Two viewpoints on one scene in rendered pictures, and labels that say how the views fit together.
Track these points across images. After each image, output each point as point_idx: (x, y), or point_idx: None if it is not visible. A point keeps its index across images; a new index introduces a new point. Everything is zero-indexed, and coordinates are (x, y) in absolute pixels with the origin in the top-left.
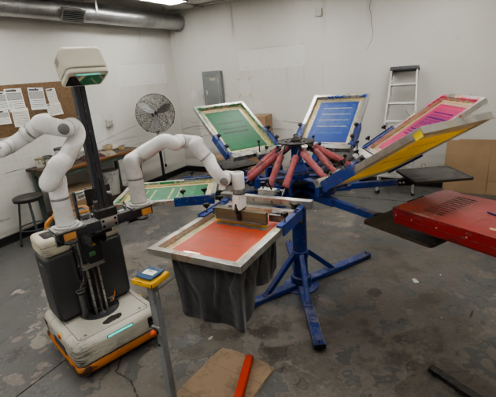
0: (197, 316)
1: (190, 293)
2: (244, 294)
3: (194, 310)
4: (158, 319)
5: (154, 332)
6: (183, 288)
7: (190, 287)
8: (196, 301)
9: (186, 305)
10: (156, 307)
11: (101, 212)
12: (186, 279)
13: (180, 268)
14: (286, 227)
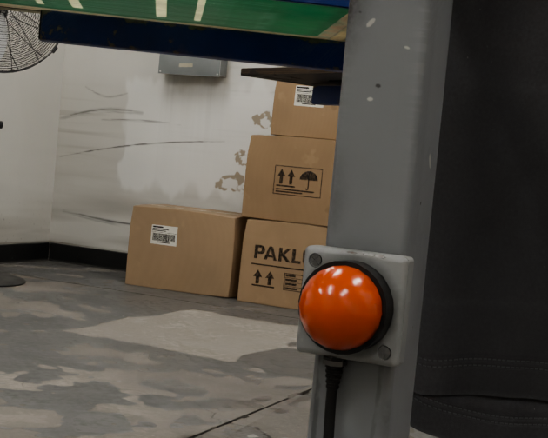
0: (506, 430)
1: (490, 222)
2: None
3: (487, 381)
4: (417, 166)
5: (366, 285)
6: (446, 175)
7: (508, 160)
8: (541, 284)
9: (429, 328)
10: (431, 11)
11: None
12: (494, 92)
13: (457, 4)
14: None
